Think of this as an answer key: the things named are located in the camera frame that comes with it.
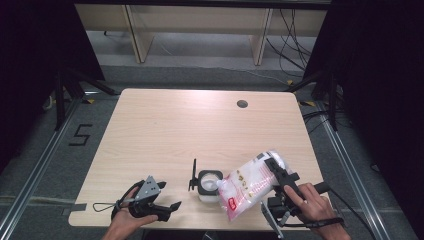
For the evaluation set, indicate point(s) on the grey tape strip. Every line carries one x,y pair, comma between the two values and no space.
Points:
75,208

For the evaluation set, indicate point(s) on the black tripod stand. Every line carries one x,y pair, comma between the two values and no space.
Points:
332,100
60,100

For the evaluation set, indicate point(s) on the grey round table grommet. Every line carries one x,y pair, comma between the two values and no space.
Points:
242,103

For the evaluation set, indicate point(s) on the red and white sugar pouch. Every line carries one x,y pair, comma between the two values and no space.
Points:
246,186

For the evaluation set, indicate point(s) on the aluminium floor rail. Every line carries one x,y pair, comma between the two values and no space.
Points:
43,160
353,173

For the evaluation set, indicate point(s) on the glass jar with black lid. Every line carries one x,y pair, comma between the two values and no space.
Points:
202,176

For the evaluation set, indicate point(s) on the person's left hand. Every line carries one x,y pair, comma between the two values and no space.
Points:
125,221

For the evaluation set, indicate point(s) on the person's right hand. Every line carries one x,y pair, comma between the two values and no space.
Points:
315,210

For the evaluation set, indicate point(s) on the black curtain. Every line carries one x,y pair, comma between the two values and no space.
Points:
33,50
383,66

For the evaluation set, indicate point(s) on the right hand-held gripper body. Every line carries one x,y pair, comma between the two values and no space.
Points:
275,208

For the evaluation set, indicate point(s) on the light wooden shelf unit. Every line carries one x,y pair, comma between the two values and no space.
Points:
200,18

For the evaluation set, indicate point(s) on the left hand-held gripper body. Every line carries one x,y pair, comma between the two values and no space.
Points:
148,191

